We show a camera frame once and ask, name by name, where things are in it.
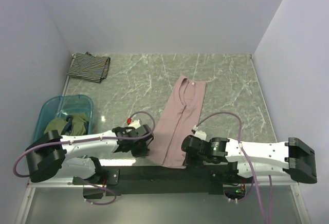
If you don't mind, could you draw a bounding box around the pink tank top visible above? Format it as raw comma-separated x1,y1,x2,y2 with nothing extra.
147,75,206,169

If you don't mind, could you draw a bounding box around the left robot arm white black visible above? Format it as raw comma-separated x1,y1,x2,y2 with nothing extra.
26,124,153,184

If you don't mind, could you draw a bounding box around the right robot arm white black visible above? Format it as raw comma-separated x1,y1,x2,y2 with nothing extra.
181,135,317,184

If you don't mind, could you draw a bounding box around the green tank top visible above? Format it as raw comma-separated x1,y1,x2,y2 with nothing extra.
44,113,89,136

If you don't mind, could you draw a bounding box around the striped folded tank top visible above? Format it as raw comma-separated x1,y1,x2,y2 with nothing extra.
67,52,111,83

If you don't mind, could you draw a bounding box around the black base beam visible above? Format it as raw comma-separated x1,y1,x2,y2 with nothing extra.
72,165,232,197

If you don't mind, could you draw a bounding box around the blue plastic basket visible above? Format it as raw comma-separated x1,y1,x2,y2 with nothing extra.
32,95,94,142

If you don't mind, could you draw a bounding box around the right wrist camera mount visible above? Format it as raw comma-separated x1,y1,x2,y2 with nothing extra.
191,125,207,140

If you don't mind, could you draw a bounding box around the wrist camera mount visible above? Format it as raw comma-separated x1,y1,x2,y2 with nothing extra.
127,118,141,128
191,125,207,140

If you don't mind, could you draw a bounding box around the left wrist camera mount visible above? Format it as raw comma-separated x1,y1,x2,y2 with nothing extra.
127,118,141,128

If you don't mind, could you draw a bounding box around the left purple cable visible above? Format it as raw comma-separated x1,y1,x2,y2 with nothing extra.
13,110,156,206

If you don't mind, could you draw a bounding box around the aluminium rail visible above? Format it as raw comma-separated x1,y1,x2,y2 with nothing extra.
15,178,82,224

